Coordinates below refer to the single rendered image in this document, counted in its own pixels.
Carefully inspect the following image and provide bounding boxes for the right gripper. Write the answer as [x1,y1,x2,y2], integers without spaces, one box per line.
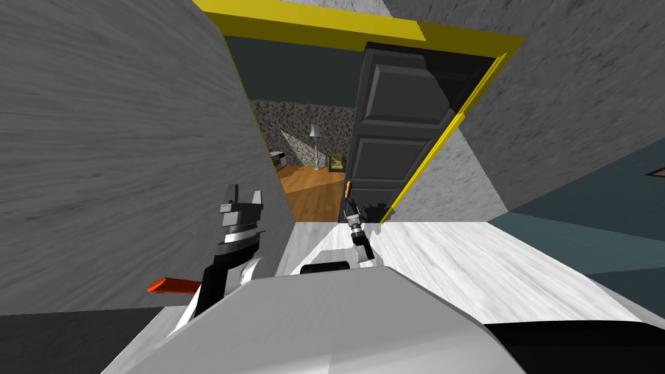
[342,197,364,223]

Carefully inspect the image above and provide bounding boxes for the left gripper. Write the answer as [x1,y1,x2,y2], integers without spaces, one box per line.
[218,184,264,231]

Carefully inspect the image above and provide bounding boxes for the white floor lamp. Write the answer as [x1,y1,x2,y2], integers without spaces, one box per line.
[308,123,323,172]

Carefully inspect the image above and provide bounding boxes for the orange flat bar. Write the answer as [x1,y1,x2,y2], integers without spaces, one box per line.
[146,277,203,295]

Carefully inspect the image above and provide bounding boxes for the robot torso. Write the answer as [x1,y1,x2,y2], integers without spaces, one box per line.
[101,261,527,374]

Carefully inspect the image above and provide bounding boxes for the black panelled door leaf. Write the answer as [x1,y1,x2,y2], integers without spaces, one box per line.
[337,41,501,225]

